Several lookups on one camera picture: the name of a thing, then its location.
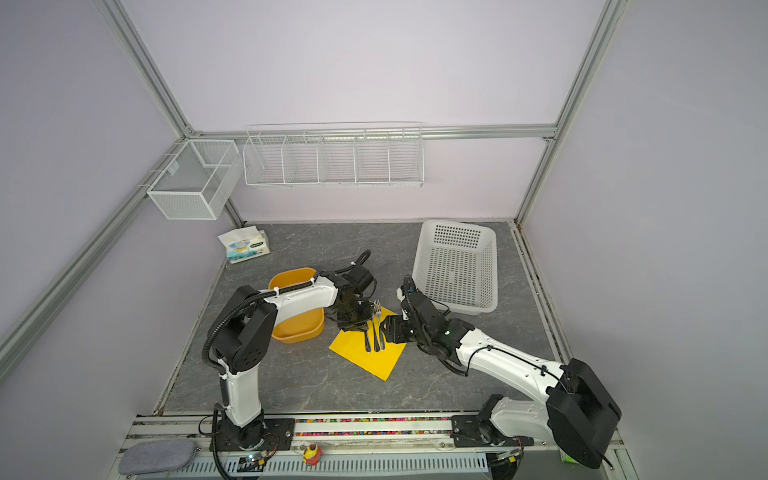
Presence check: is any yellow paper napkin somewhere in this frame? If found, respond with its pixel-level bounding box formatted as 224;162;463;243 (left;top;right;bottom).
329;321;406;381

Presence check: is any silver spoon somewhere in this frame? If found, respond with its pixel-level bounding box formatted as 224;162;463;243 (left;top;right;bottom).
371;312;380;352

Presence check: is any white perforated plastic basket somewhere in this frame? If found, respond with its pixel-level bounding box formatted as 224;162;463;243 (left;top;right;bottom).
412;220;498;315

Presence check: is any silver fork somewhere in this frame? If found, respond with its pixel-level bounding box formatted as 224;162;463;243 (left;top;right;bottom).
374;301;386;351

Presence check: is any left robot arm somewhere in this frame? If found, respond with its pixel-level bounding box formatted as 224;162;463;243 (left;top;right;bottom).
202;265;376;429

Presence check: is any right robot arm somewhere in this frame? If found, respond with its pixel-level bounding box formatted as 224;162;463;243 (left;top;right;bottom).
382;286;622;469

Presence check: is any orange plastic tray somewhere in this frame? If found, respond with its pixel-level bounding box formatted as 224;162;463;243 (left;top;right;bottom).
268;267;326;345

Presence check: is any tissue pack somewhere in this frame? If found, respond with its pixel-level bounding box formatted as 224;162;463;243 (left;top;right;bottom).
218;226;271;264

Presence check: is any red emergency stop button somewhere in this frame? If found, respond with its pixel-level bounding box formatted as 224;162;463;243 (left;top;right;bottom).
302;444;323;466

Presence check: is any grey cloth pad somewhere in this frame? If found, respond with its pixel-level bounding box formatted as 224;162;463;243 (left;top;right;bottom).
118;439;198;476

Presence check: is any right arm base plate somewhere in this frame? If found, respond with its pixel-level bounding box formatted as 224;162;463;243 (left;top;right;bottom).
450;415;534;448

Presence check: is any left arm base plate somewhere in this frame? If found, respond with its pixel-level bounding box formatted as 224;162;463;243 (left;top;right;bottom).
212;417;296;452

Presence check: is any white wire shelf basket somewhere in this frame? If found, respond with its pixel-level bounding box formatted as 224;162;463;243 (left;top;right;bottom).
242;121;425;188

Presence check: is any white mesh wall box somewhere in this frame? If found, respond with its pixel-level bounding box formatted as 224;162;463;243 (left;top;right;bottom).
148;139;244;221

